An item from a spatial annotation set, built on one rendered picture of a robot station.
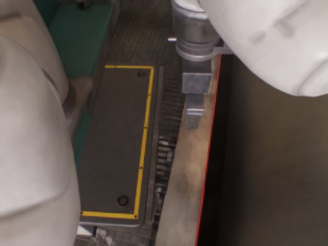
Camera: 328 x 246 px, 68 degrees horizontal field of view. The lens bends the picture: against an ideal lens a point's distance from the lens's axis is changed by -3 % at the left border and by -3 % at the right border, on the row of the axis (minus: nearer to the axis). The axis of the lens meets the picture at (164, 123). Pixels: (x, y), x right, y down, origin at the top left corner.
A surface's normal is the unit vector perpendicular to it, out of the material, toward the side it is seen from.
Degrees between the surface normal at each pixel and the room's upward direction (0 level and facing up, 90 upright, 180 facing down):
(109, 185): 0
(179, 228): 0
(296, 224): 57
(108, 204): 0
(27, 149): 81
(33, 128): 89
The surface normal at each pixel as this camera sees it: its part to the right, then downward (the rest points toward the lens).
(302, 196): -0.81, -0.45
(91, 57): -0.02, -0.56
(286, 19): -0.73, 0.02
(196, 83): -0.06, 0.83
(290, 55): -0.65, 0.49
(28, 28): 0.92, -0.31
